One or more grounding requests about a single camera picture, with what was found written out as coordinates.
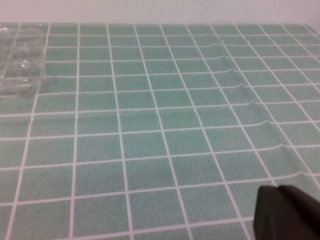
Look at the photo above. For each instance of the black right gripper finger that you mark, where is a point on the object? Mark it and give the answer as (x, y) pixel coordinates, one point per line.
(287, 215)

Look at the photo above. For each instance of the clear plastic egg tray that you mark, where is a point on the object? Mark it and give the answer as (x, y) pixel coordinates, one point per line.
(21, 62)

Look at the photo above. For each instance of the green white-checked tablecloth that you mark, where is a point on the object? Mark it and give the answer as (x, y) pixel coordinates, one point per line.
(162, 125)

